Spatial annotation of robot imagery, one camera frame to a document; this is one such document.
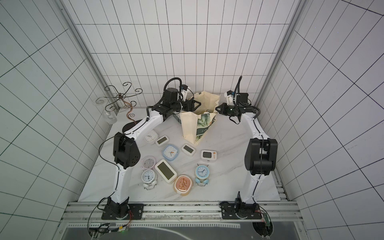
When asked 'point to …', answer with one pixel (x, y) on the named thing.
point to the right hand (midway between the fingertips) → (220, 105)
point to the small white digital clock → (162, 140)
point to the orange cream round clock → (182, 184)
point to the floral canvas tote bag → (195, 125)
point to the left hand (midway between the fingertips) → (195, 105)
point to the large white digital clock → (166, 170)
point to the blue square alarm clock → (170, 152)
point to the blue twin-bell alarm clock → (202, 173)
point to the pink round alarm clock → (148, 162)
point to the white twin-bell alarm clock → (149, 177)
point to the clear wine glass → (109, 114)
